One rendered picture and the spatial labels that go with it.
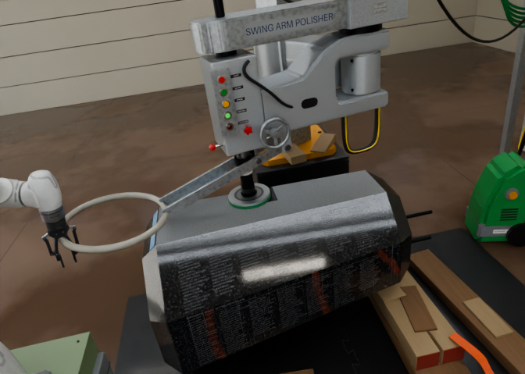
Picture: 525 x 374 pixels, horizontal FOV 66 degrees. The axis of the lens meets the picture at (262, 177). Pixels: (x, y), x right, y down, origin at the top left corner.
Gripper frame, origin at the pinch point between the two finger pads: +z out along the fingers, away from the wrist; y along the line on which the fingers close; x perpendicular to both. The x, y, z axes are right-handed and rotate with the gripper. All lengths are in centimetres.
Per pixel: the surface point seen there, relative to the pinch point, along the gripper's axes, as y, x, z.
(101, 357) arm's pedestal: -4, -59, 3
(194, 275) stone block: 43, -35, 10
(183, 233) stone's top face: 46, -20, -2
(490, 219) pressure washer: 237, -73, 45
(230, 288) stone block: 53, -47, 15
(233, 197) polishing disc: 78, -14, -7
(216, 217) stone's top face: 64, -19, -3
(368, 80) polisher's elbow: 141, -42, -59
